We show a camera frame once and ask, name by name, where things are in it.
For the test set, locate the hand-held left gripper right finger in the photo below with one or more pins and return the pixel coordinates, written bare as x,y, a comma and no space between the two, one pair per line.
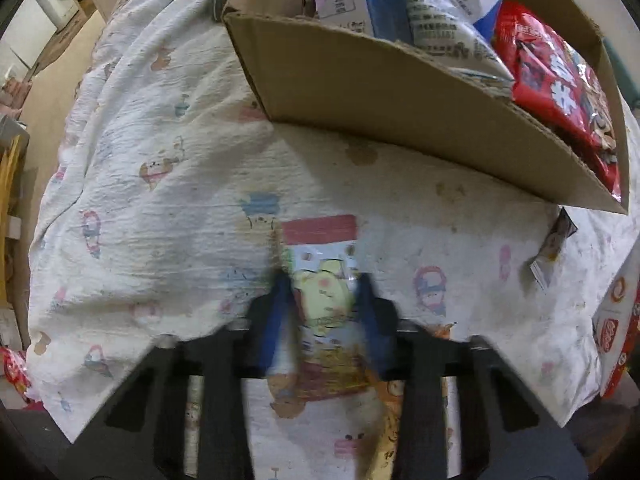
377,330

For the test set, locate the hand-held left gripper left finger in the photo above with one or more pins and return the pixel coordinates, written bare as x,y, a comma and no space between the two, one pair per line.
272,330

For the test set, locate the yellow cartoon snack packet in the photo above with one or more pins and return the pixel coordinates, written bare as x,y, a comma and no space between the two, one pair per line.
325,290

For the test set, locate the cardboard box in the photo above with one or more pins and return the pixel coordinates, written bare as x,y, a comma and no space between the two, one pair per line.
390,90

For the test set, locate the blue and white snack bag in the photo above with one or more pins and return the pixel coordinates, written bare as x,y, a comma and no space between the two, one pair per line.
430,15

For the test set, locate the orange snack packet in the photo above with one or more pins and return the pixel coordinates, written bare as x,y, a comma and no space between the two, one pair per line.
387,440

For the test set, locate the white and brown stick sachet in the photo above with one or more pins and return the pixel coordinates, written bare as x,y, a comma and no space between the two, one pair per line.
555,245

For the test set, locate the white shrimp cracker bag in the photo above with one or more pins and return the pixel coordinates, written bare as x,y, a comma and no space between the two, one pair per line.
620,330

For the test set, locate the red snack bag on floor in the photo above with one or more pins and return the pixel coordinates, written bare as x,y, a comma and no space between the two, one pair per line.
14,372

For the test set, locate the yellow wooden stool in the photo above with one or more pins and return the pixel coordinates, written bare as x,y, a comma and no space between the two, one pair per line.
10,210

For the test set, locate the red snack packet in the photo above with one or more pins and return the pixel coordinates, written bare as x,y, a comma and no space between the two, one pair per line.
555,75

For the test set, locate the white kitchen base cabinet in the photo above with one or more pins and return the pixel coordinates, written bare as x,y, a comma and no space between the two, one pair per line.
25,35

